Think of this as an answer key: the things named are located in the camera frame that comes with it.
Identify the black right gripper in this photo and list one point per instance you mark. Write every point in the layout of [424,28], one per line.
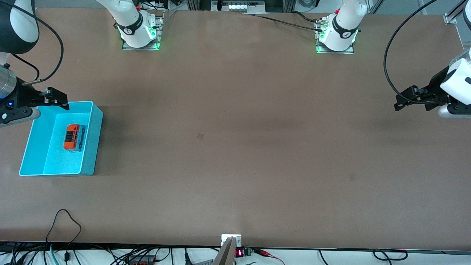
[22,96]

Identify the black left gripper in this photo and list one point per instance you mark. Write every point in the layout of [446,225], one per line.
[436,85]

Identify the orange toy bus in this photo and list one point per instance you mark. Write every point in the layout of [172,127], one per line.
[70,138]

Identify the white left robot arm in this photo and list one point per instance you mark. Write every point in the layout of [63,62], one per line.
[342,33]

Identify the blue plastic box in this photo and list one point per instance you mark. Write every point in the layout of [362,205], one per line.
[88,162]

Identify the aluminium corner profile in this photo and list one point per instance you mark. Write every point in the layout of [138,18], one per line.
[450,18]

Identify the module with red display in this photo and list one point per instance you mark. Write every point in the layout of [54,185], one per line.
[241,252]

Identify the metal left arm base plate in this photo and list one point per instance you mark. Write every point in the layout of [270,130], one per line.
[349,51]

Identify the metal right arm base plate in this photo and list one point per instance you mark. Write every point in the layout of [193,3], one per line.
[158,33]

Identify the aluminium frame rack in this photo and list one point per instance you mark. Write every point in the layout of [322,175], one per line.
[239,5]

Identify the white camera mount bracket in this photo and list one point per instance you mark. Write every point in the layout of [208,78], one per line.
[237,237]

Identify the grey camera mount beam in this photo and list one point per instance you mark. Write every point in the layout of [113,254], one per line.
[226,254]

